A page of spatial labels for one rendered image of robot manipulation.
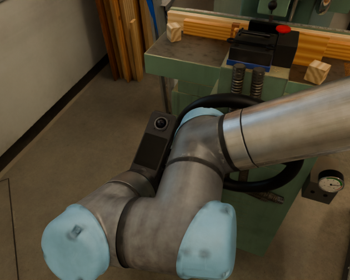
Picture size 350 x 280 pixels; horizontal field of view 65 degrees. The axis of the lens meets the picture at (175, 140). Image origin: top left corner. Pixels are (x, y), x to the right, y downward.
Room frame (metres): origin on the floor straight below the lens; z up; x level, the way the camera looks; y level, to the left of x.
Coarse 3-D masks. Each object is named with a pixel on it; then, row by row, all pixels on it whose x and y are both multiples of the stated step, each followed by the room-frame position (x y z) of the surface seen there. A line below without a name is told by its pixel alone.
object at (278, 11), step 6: (264, 0) 0.70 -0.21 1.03; (270, 0) 0.70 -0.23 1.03; (282, 0) 0.69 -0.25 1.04; (288, 0) 0.68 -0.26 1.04; (258, 6) 0.71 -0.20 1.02; (264, 6) 0.70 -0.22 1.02; (282, 6) 0.69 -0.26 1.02; (288, 6) 0.68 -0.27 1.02; (258, 12) 0.70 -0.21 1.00; (264, 12) 0.70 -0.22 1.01; (270, 12) 0.69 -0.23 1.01; (276, 12) 0.69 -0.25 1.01; (282, 12) 0.68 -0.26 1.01
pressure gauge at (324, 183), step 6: (318, 174) 0.47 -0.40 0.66; (324, 174) 0.45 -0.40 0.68; (330, 174) 0.45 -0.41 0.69; (336, 174) 0.44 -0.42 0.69; (342, 174) 0.45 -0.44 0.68; (318, 180) 0.45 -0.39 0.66; (324, 180) 0.44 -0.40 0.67; (330, 180) 0.44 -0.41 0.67; (336, 180) 0.43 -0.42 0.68; (342, 180) 0.43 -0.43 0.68; (318, 186) 0.44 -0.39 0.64; (324, 186) 0.44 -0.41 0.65; (330, 186) 0.43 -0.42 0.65; (336, 186) 0.43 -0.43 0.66; (342, 186) 0.43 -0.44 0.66
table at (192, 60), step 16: (160, 48) 0.72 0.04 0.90; (176, 48) 0.72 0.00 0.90; (192, 48) 0.72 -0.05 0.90; (208, 48) 0.72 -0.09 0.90; (224, 48) 0.72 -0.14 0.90; (160, 64) 0.68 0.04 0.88; (176, 64) 0.66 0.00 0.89; (192, 64) 0.64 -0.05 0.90; (208, 64) 0.63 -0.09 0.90; (336, 64) 0.63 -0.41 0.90; (192, 80) 0.64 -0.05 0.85; (208, 80) 0.63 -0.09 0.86; (288, 80) 0.56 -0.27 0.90; (304, 80) 0.56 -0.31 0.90; (224, 112) 0.51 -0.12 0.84
